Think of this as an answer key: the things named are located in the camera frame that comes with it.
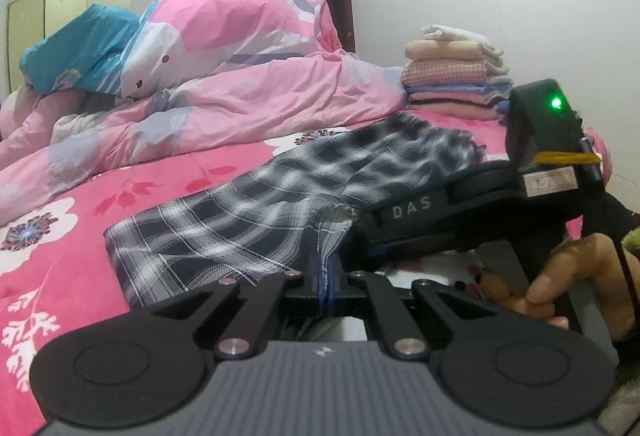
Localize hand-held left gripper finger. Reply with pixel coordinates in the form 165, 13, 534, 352
147, 261, 327, 360
326, 261, 498, 360

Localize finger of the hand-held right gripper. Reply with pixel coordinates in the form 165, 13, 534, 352
342, 243, 396, 274

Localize black white plaid pants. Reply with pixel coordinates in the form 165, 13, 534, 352
104, 112, 503, 342

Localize stack of folded clothes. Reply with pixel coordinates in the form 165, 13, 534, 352
401, 23, 516, 121

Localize person's right hand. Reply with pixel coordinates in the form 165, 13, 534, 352
477, 233, 638, 342

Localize pink grey flower quilt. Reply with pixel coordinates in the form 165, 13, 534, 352
0, 48, 416, 227

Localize pink floral blanket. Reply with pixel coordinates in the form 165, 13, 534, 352
0, 108, 611, 422

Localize pink white cartoon quilt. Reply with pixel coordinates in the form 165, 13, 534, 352
120, 0, 341, 102

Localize white knit cloth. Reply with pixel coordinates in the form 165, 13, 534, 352
50, 108, 108, 144

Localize teal cartoon pillow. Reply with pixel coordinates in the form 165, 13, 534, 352
19, 3, 141, 94

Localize pale yellow wardrobe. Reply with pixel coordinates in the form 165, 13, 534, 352
6, 0, 135, 92

